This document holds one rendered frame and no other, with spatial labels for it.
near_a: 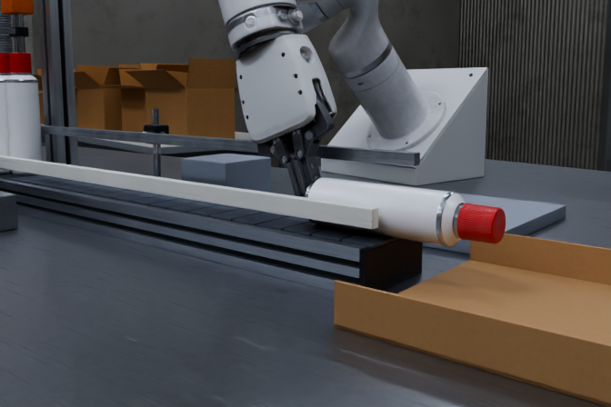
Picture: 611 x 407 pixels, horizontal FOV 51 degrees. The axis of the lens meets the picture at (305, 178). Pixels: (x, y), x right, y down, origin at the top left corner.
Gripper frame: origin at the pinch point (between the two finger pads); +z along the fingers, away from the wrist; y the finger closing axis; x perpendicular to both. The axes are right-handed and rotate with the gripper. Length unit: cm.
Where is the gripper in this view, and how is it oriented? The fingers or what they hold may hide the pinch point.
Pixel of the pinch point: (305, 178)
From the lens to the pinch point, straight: 71.1
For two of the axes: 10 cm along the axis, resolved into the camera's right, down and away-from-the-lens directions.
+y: -7.3, 2.6, 6.4
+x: -6.3, 1.1, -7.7
